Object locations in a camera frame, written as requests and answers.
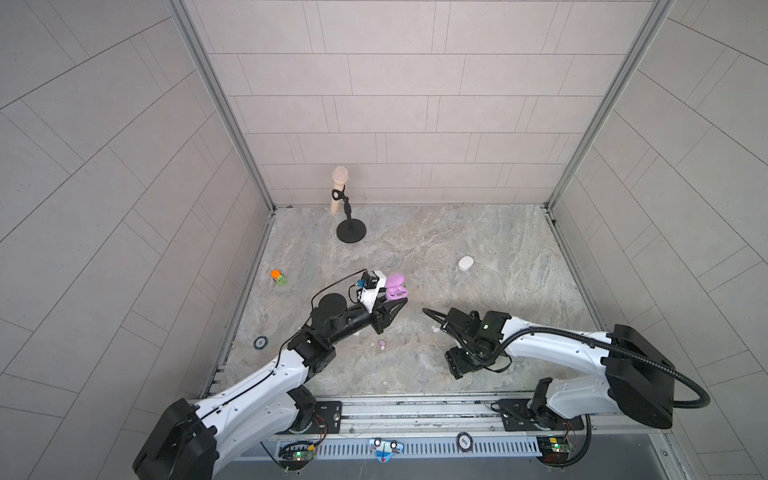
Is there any white earbud case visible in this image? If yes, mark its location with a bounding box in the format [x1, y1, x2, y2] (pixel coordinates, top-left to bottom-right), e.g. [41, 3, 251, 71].
[458, 256, 474, 272]

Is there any aluminium front rail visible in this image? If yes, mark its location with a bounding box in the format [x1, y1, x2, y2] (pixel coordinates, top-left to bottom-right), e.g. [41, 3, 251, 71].
[167, 391, 667, 444]

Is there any left green circuit board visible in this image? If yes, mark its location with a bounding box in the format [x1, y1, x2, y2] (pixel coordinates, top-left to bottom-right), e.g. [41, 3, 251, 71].
[278, 441, 317, 471]

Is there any purple earbud case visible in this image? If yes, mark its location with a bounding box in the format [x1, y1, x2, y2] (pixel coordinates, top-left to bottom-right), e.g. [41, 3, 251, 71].
[385, 274, 408, 301]

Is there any orange green small toy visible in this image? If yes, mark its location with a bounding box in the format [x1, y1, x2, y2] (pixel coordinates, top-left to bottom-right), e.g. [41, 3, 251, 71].
[270, 269, 287, 285]

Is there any right green circuit board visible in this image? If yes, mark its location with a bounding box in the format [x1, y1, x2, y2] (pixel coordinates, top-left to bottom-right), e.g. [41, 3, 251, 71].
[536, 436, 573, 465]

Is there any small black round disc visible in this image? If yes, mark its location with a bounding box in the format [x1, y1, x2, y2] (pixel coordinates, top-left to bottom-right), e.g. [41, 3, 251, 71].
[456, 432, 474, 453]

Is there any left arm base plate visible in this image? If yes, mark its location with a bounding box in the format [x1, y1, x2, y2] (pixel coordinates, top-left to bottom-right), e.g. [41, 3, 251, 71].
[287, 401, 342, 436]

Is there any black microphone stand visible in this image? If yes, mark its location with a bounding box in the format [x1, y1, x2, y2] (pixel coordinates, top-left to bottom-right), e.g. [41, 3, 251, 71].
[332, 188, 367, 244]

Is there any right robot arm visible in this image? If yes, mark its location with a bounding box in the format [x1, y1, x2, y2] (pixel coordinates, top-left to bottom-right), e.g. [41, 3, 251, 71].
[432, 308, 675, 430]

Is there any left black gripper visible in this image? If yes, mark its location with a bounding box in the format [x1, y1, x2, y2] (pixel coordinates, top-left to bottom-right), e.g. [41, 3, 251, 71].
[321, 290, 404, 348]

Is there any beige microphone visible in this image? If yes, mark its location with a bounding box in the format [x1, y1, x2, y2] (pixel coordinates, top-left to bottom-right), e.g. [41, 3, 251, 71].
[330, 166, 349, 215]

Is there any blue white clip gadget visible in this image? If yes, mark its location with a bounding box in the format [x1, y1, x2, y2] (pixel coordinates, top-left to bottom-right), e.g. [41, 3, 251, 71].
[369, 438, 404, 463]

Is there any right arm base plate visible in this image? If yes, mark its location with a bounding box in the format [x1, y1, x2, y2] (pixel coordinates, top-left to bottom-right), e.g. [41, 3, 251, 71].
[491, 399, 585, 432]

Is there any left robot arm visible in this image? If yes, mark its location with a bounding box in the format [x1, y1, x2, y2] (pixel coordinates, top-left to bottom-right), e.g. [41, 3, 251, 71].
[132, 293, 408, 479]

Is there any green circuit board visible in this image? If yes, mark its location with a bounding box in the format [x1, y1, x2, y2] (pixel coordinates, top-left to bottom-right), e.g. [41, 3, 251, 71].
[278, 441, 317, 471]
[536, 436, 573, 465]

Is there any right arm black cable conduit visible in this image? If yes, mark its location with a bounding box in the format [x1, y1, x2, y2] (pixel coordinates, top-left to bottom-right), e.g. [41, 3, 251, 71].
[422, 307, 712, 469]

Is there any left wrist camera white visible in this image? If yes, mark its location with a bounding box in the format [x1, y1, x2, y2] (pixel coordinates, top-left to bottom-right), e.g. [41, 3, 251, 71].
[357, 270, 387, 313]

